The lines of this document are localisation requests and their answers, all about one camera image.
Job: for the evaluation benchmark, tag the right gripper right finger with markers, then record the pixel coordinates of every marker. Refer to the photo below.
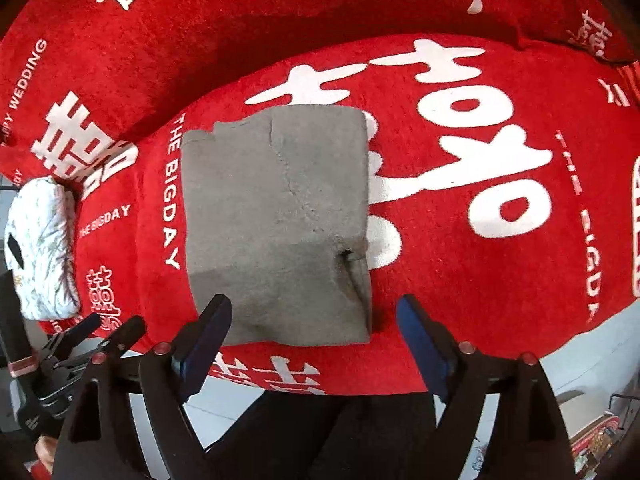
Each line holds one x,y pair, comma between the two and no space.
529,439

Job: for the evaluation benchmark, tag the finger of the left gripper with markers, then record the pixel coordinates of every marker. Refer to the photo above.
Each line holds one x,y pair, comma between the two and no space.
61,345
118,343

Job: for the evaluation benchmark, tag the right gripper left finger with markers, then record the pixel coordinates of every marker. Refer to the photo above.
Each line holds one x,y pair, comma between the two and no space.
99,438

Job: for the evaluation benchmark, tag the grey knit sweater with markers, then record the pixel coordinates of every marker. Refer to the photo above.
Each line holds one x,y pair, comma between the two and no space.
276,220

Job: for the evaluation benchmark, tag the person's left hand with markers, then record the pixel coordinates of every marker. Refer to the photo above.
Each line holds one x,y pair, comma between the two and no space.
45,449

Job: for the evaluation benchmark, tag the white floral cushion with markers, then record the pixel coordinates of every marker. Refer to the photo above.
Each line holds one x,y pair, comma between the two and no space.
38,242

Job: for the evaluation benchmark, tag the red wedding sofa cover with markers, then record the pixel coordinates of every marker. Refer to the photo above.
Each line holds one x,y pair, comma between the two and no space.
503,156

